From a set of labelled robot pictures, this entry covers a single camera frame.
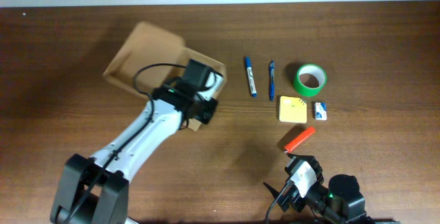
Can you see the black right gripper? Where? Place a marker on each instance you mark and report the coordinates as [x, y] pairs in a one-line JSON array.
[[289, 194]]

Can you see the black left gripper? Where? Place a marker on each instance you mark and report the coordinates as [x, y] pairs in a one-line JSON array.
[[207, 110]]

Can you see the blue whiteboard marker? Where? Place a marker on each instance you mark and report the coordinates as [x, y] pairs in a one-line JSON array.
[[250, 77]]

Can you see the orange lighter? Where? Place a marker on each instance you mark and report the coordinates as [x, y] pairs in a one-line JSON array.
[[297, 141]]

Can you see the brown cardboard box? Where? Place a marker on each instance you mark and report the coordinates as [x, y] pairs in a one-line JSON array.
[[151, 61]]

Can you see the blue ballpoint pen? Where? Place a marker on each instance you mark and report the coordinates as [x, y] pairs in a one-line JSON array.
[[271, 81]]

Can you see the yellow sticky note pad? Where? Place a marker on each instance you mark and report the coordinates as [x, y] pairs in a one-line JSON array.
[[292, 110]]

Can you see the small white blue box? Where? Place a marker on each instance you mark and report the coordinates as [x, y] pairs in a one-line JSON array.
[[320, 111]]

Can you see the green tape roll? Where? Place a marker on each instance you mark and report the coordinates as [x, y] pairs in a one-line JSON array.
[[309, 80]]

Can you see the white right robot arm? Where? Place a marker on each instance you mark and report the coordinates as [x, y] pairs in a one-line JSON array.
[[340, 202]]

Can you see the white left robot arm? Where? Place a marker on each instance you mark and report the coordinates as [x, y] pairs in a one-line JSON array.
[[96, 189]]

